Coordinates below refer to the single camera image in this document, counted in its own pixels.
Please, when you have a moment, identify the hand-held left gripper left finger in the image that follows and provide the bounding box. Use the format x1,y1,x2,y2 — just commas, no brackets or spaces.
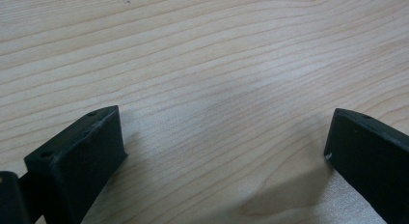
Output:
23,104,128,224

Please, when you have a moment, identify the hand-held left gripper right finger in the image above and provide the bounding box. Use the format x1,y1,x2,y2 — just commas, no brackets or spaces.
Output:
323,107,409,224

